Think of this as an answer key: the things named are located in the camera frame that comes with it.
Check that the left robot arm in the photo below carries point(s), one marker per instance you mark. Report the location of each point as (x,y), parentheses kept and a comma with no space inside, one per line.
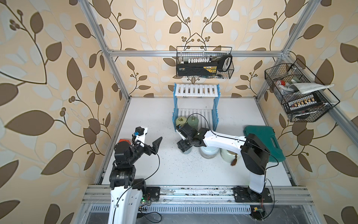
(125,179)

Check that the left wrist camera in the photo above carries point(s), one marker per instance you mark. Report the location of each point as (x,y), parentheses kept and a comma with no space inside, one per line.
(139,135)

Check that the black white handle saw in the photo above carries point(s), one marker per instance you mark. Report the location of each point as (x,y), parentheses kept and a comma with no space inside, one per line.
(224,63)

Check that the blue white wooden shelf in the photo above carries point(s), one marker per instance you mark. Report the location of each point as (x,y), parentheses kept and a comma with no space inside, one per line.
(200,101)

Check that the green plastic tool case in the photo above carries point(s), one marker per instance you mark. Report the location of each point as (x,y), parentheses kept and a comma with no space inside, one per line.
(267,136)

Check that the yellow-green small tea canister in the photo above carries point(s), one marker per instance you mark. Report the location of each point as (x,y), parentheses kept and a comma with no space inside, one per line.
(180,121)

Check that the white painted porcelain jar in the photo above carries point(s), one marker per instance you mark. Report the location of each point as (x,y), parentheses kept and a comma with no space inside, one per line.
(209,152)

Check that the black wire basket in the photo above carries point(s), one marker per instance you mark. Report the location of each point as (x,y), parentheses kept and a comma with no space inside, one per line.
(281,76)
(204,61)

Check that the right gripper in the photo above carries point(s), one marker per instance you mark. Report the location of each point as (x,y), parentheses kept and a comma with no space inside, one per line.
(181,144)

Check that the socket bit set tray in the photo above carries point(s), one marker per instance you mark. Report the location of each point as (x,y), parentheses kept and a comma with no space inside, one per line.
(304,103)

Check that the black wire basket rear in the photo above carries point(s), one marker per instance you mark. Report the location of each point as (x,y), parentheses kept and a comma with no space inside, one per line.
(204,61)

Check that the white folded paper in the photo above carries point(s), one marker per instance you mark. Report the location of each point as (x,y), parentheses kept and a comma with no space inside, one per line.
(305,88)

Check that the base rail with cable duct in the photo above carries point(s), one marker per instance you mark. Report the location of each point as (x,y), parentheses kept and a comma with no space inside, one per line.
(164,204)

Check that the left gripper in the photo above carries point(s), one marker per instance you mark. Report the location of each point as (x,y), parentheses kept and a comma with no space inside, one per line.
(154,148)

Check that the cream jar with brown lid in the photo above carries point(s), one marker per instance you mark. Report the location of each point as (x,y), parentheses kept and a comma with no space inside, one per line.
(230,157)

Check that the aluminium cage frame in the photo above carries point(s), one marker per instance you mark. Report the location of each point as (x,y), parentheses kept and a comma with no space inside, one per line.
(315,39)

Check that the green small tea canister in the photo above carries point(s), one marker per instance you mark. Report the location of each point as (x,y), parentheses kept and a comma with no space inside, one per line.
(193,122)

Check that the blue small tea canister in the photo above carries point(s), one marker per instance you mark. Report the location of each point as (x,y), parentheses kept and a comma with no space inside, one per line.
(186,149)

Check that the red cube block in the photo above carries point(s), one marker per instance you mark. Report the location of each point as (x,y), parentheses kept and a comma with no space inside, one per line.
(125,140)

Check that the black wire basket right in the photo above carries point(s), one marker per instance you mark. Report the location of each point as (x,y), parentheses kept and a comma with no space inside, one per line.
(281,76)

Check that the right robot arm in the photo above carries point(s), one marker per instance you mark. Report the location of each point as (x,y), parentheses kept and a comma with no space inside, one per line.
(251,149)

